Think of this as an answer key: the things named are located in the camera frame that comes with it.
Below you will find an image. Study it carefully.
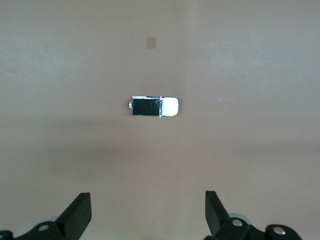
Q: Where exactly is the white jeep toy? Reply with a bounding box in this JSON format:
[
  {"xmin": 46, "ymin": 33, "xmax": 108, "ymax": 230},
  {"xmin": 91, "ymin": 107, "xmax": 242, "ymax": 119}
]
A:
[{"xmin": 127, "ymin": 95, "xmax": 180, "ymax": 118}]

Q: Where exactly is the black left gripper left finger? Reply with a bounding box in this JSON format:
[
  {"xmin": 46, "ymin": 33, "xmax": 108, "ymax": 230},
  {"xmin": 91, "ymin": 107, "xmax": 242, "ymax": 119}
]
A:
[{"xmin": 0, "ymin": 192, "xmax": 93, "ymax": 240}]

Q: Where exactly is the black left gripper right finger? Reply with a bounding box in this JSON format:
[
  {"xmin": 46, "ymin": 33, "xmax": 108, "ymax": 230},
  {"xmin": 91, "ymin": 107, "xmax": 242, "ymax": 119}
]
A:
[{"xmin": 203, "ymin": 190, "xmax": 304, "ymax": 240}]

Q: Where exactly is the brown tape patch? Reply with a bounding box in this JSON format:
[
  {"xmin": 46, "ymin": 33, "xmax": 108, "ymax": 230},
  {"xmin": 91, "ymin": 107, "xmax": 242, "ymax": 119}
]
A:
[{"xmin": 145, "ymin": 36, "xmax": 157, "ymax": 49}]

